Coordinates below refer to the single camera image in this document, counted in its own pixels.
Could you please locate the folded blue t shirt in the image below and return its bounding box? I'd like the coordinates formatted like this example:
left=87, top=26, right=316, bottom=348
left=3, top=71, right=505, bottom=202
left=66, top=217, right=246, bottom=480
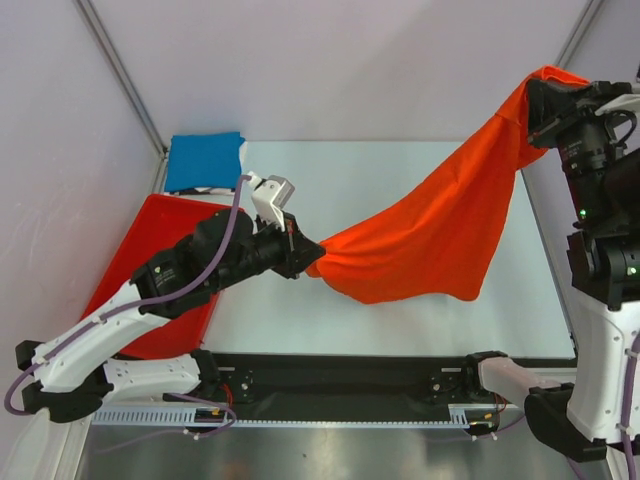
left=165, top=132, right=245, bottom=193

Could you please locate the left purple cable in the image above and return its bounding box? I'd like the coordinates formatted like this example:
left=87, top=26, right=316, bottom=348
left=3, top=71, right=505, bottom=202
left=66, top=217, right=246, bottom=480
left=3, top=172, right=256, bottom=454

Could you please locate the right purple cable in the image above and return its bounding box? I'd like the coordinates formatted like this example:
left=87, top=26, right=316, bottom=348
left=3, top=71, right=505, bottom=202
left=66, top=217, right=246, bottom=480
left=469, top=324, right=640, bottom=480

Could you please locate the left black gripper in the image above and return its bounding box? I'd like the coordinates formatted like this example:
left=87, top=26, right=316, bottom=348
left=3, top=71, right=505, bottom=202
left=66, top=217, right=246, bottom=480
left=211, top=209, right=325, bottom=292

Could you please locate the red plastic bin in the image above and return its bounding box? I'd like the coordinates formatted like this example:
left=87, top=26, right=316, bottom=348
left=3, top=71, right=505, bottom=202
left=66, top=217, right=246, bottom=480
left=85, top=194, right=253, bottom=360

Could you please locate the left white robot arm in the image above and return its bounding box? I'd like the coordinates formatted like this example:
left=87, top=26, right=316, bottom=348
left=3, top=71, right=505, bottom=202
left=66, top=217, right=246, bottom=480
left=5, top=209, right=326, bottom=423

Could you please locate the orange t shirt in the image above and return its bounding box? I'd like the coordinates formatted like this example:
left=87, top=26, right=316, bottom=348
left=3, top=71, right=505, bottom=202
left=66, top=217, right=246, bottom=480
left=305, top=64, right=592, bottom=306

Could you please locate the purple cable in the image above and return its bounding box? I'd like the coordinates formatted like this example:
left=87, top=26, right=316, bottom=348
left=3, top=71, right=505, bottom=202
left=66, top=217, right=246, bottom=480
left=469, top=324, right=640, bottom=480
left=3, top=172, right=256, bottom=454

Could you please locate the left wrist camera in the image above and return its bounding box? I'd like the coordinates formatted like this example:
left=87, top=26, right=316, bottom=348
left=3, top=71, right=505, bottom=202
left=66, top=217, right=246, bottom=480
left=248, top=172, right=295, bottom=231

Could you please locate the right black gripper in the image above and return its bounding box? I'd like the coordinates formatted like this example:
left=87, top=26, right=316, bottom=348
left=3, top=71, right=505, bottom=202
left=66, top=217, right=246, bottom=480
left=522, top=75, right=636, bottom=220

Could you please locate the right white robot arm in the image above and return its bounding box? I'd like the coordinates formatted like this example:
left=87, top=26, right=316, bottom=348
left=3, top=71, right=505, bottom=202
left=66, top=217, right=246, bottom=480
left=461, top=79, right=639, bottom=462

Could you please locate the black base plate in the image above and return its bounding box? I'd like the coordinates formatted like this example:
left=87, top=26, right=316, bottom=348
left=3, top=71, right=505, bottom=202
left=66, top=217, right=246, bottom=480
left=204, top=353, right=507, bottom=423

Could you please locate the white slotted cable duct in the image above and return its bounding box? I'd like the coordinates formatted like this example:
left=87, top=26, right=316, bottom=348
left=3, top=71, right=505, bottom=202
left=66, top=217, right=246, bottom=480
left=92, top=403, right=501, bottom=429

